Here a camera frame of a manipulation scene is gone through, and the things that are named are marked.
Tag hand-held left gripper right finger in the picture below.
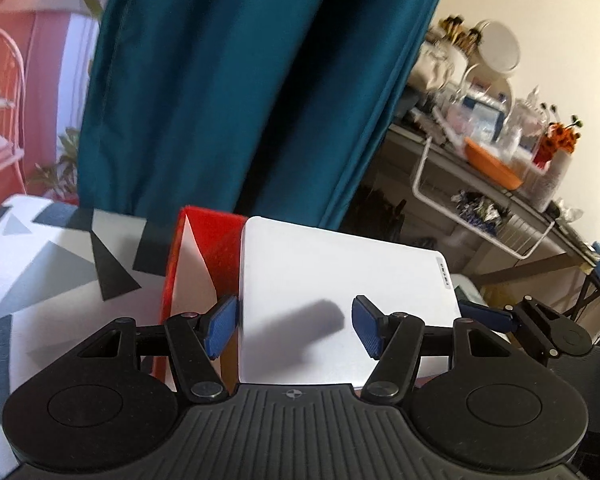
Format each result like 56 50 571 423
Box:
351 295 514 404

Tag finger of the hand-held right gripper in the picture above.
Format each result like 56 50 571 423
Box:
456 297 562 362

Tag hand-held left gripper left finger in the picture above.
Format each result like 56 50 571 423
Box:
76 294 241 404

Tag red strawberry print cardboard box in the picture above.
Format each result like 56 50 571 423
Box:
150 205 249 397

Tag dark snack packets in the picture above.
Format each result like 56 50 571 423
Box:
452 189 512 234

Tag grey desk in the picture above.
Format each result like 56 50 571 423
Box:
359 119 600 322

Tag white cylindrical container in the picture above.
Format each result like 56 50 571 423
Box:
532 150 574 214

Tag orange bowl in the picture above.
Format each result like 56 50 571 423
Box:
463 138 526 191

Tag blue and white box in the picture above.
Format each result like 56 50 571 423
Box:
459 94 509 142

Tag clear glass jar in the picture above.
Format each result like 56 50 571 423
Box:
504 87 549 157

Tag teal curtain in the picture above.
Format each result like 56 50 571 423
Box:
77 0 457 232

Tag white bag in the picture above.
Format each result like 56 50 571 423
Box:
419 35 470 92

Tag round white mirror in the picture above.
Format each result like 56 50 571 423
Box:
472 19 522 82

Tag white wire basket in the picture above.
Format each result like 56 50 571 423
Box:
410 137 557 261

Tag pink wire chair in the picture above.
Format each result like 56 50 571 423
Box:
0 0 127 207

